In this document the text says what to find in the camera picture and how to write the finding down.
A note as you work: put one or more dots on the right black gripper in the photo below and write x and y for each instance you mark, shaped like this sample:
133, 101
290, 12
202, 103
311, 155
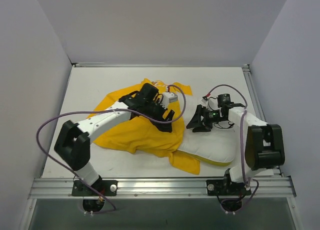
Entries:
201, 117

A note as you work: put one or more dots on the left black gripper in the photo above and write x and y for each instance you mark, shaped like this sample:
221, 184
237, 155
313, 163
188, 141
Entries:
160, 114

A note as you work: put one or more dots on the white pillow with yellow edge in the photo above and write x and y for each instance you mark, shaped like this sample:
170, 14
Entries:
216, 146

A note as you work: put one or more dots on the yellow pillowcase with print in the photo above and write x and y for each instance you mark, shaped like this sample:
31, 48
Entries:
140, 134

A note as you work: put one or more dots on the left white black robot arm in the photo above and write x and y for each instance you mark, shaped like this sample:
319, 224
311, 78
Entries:
74, 140

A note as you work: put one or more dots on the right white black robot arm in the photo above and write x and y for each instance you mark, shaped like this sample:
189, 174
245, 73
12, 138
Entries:
261, 143

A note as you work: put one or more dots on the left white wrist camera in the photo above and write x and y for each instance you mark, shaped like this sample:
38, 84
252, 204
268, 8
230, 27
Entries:
168, 98

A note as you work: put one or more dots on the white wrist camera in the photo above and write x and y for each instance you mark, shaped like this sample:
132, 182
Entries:
205, 101
168, 98

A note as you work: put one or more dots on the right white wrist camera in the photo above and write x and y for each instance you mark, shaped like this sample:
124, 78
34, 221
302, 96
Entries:
205, 101

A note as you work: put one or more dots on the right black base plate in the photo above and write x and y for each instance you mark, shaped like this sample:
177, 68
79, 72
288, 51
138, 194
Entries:
220, 188

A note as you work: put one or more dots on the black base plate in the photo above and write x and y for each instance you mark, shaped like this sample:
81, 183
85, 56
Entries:
106, 187
220, 188

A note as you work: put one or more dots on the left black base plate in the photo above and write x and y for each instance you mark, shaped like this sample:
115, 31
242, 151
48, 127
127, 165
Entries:
106, 187

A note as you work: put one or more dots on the aluminium front rail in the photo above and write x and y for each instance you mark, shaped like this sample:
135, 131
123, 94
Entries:
157, 188

